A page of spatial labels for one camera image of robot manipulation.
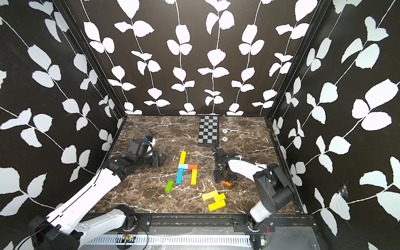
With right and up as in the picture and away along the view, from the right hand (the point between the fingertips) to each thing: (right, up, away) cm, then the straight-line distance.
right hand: (221, 177), depth 89 cm
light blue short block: (-22, +6, +4) cm, 23 cm away
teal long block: (-24, +1, -1) cm, 24 cm away
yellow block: (-16, 0, -1) cm, 16 cm away
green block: (-30, -4, -3) cm, 30 cm away
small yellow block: (-1, -8, -7) cm, 11 cm away
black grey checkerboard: (-7, +27, +18) cm, 33 cm away
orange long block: (+3, -3, -2) cm, 5 cm away
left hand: (-31, +15, -11) cm, 36 cm away
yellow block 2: (-7, -8, -7) cm, 12 cm away
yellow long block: (-24, +10, +7) cm, 27 cm away
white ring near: (+4, +22, +18) cm, 29 cm away
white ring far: (+5, +27, +22) cm, 35 cm away
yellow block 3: (-3, -12, -10) cm, 15 cm away
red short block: (-17, +5, +4) cm, 18 cm away
